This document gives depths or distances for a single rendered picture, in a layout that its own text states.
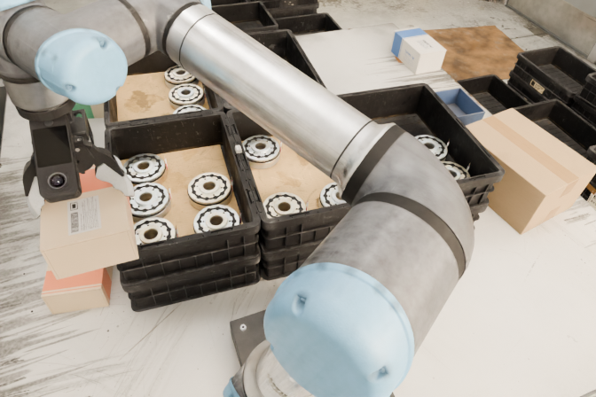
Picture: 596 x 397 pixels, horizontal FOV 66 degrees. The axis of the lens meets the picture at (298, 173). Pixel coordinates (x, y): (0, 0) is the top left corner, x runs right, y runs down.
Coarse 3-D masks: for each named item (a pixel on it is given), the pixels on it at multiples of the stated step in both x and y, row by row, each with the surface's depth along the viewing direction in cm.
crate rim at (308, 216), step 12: (228, 120) 117; (240, 144) 110; (240, 156) 107; (252, 180) 102; (252, 192) 99; (348, 204) 98; (264, 216) 94; (288, 216) 95; (300, 216) 95; (312, 216) 96; (324, 216) 97; (336, 216) 99; (264, 228) 95; (276, 228) 95
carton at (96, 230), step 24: (96, 192) 71; (120, 192) 72; (48, 216) 68; (72, 216) 68; (96, 216) 68; (120, 216) 68; (48, 240) 65; (72, 240) 65; (96, 240) 66; (120, 240) 68; (48, 264) 66; (72, 264) 67; (96, 264) 69
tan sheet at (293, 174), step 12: (288, 156) 123; (300, 156) 123; (252, 168) 119; (276, 168) 119; (288, 168) 119; (300, 168) 120; (312, 168) 120; (264, 180) 116; (276, 180) 116; (288, 180) 116; (300, 180) 117; (312, 180) 117; (324, 180) 117; (264, 192) 113; (276, 192) 113; (300, 192) 114; (312, 192) 114; (312, 204) 111
